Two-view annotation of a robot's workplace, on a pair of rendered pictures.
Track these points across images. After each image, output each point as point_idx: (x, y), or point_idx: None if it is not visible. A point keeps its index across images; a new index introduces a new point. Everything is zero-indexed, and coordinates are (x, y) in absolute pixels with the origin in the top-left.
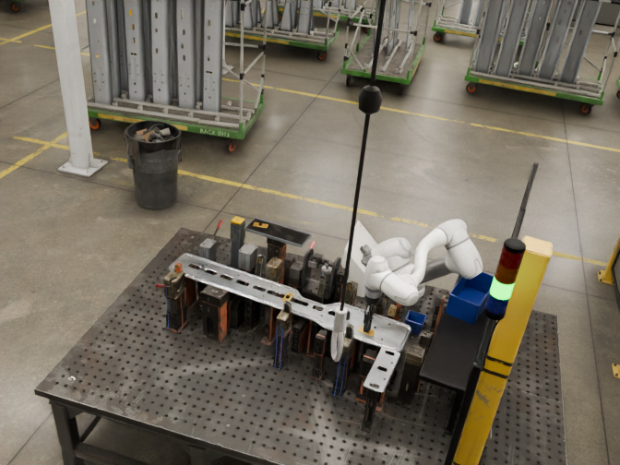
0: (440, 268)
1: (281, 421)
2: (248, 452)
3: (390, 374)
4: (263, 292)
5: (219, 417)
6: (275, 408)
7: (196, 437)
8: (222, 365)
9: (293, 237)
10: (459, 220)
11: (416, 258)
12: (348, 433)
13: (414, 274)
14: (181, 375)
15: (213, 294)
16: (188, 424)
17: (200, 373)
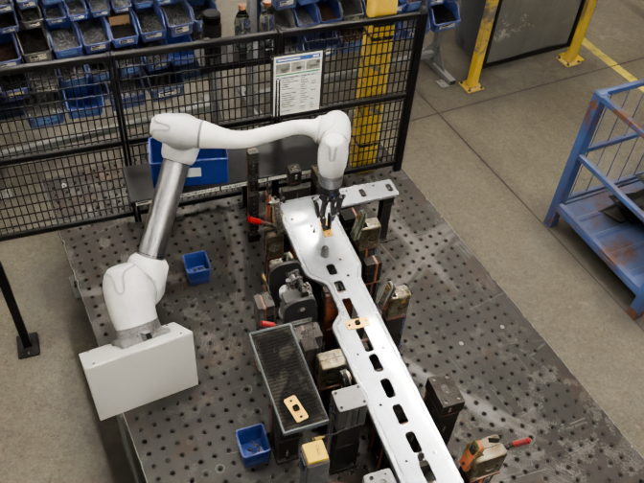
0: (184, 180)
1: (448, 294)
2: (503, 292)
3: (361, 185)
4: (377, 353)
5: (505, 340)
6: (442, 309)
7: (542, 337)
8: None
9: (279, 347)
10: (164, 115)
11: (274, 132)
12: (400, 245)
13: (307, 122)
14: (511, 417)
15: (452, 384)
16: (541, 355)
17: (486, 402)
